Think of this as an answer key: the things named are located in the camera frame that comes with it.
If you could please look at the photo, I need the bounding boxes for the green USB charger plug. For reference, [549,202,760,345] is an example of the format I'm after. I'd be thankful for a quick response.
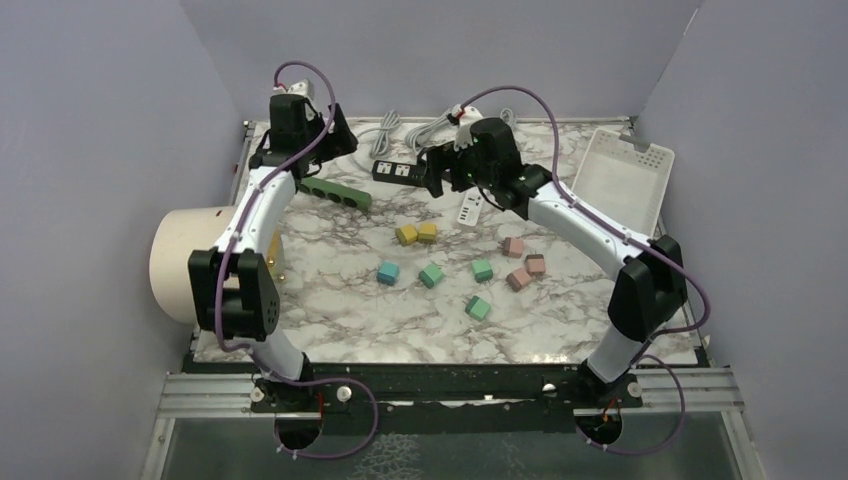
[418,263,445,289]

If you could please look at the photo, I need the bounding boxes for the light green charger plug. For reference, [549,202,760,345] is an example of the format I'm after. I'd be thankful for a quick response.
[464,295,491,321]

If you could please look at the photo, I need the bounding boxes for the white power strip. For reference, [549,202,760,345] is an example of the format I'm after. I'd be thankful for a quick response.
[456,190,484,228]

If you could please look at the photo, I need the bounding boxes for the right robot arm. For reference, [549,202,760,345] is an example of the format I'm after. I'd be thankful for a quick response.
[417,117,688,407]

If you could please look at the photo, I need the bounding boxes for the green power strip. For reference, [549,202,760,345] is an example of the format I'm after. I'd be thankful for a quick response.
[298,177,373,213]

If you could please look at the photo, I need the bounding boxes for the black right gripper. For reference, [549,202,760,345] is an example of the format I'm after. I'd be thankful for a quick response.
[421,138,496,199]

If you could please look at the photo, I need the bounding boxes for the grey coiled cable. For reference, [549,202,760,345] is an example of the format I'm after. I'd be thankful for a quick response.
[404,111,455,157]
[354,109,404,160]

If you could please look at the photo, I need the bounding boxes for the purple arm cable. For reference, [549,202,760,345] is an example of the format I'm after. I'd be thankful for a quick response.
[449,85,712,458]
[213,61,381,463]

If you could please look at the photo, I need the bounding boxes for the white plastic basket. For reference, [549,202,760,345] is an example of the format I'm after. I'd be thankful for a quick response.
[571,128,675,236]

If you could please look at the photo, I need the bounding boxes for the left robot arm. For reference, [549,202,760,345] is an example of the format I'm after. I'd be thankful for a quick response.
[187,93,358,411]

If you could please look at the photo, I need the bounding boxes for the cream cylindrical drum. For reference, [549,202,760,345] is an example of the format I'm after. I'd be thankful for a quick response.
[148,203,287,325]

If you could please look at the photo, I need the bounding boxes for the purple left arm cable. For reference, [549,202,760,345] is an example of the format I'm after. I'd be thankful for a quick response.
[213,61,381,463]

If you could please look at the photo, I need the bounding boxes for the pink USB charger plug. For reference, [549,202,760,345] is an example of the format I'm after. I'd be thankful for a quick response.
[524,254,547,277]

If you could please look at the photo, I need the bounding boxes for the aluminium front rail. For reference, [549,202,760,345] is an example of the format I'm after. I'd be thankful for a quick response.
[157,365,745,420]

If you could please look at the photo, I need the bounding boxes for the teal blue charger plug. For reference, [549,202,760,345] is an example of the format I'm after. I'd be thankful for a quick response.
[376,261,400,286]

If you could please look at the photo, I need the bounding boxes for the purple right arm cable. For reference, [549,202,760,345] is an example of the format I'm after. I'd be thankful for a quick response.
[449,85,712,458]

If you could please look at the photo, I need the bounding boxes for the yellow charger plug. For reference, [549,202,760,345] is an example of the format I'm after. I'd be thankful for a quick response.
[395,224,419,246]
[417,222,438,244]

